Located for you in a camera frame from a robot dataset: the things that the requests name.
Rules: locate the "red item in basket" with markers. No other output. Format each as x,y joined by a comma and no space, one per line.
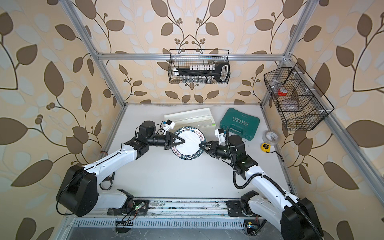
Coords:
282,92

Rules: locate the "white plate green rim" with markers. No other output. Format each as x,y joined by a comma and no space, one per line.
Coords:
189,143

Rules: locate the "clear tape roll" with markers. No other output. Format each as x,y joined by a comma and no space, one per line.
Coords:
270,138

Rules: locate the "yellow tape measure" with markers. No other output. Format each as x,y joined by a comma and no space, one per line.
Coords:
265,147

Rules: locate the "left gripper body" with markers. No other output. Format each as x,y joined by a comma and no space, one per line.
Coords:
159,141

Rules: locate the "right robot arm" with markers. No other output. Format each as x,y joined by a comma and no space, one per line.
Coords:
296,218

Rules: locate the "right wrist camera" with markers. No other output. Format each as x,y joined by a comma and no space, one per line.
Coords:
221,135

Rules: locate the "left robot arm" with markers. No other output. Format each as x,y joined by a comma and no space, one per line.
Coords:
80,190

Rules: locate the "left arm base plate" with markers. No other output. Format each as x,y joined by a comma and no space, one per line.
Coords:
130,206

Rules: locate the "black socket set holder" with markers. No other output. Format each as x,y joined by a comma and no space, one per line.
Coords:
219,71

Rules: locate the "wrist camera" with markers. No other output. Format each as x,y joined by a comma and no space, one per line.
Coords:
221,135
168,125

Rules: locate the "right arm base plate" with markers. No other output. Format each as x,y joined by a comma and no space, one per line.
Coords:
237,208

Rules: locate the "black wire basket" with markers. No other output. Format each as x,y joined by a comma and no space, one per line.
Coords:
305,105
180,58

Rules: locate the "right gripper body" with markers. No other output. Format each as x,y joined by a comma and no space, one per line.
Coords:
222,151

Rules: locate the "green tool case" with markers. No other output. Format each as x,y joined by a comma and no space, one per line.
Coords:
240,124

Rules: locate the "right black wire basket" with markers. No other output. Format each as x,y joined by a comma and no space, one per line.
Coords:
305,105

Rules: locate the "rear black wire basket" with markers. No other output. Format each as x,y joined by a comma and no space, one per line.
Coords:
180,58

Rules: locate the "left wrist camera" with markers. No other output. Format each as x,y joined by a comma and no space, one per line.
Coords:
168,125

